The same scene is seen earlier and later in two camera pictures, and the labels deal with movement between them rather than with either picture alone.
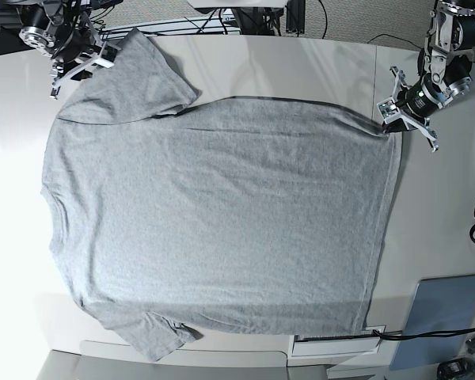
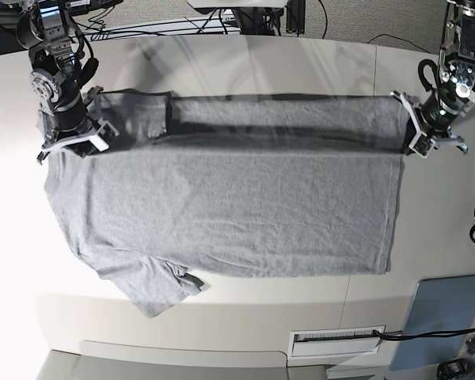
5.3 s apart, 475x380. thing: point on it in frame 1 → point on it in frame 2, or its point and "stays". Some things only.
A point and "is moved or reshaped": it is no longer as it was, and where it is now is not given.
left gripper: (77, 44) → (73, 119)
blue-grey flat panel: (440, 305) stays
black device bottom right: (456, 369) stays
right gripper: (410, 104) → (433, 116)
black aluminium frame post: (295, 17) stays
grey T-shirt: (244, 214) is moved or reshaped
